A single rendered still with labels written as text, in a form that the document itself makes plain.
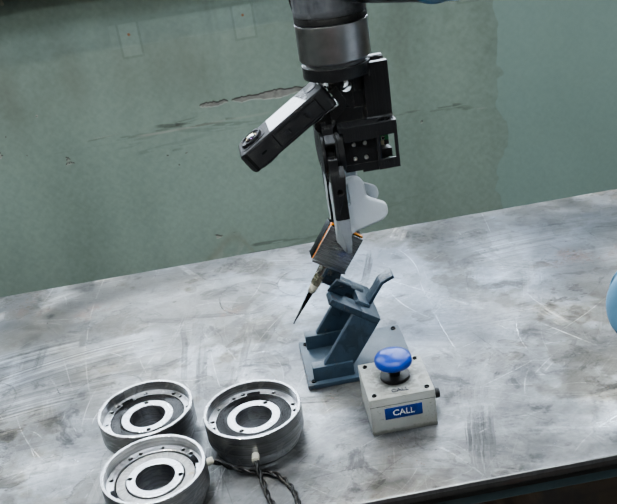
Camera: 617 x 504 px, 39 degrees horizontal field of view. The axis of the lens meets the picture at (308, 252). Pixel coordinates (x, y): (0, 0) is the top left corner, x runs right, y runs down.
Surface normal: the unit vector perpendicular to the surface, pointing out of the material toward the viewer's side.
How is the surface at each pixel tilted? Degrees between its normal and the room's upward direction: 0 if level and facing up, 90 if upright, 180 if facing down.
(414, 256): 0
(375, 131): 90
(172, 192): 90
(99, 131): 90
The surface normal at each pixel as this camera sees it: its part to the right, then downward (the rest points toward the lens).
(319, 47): -0.36, 0.46
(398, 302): -0.14, -0.89
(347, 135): 0.12, 0.42
